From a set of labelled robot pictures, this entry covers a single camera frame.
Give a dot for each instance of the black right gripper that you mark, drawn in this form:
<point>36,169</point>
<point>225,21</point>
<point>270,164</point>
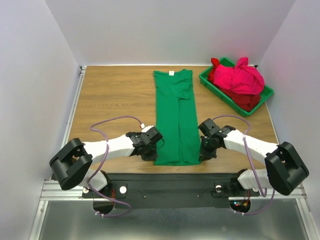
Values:
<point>205,152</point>

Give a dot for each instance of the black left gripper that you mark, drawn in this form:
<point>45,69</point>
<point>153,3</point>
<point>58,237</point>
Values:
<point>152,157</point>

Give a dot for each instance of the green t shirt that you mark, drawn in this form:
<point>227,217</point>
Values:
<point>176,118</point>

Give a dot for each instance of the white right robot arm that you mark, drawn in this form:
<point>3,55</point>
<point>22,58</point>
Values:
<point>276,166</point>

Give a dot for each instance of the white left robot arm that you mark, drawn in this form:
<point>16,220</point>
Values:
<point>71,165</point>

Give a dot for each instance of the green plastic bin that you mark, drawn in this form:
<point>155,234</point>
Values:
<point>265,94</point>

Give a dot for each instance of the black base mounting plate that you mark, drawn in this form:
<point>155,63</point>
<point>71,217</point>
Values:
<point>175,190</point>

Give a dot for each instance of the pink t shirt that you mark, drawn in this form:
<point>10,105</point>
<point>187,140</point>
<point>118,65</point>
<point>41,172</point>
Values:
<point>240,79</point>

